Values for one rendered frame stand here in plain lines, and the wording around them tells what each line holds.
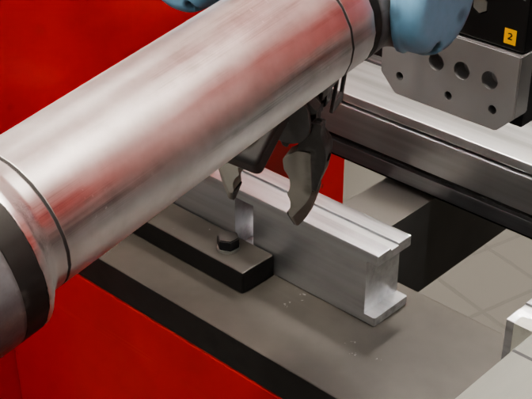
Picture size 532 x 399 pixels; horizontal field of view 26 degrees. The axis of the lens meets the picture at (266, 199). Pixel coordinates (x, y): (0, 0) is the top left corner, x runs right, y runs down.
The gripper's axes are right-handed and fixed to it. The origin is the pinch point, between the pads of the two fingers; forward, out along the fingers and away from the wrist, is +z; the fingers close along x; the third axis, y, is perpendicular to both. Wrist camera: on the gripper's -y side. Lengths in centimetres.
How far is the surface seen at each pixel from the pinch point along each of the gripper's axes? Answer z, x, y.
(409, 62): -7.8, -6.3, 17.2
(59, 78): 25, 44, 34
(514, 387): 8.1, -26.0, -1.2
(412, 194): 30, -4, 44
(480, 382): 8.5, -23.2, -1.9
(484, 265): 134, -7, 148
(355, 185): 144, 37, 171
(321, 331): 26.4, -4.4, 12.2
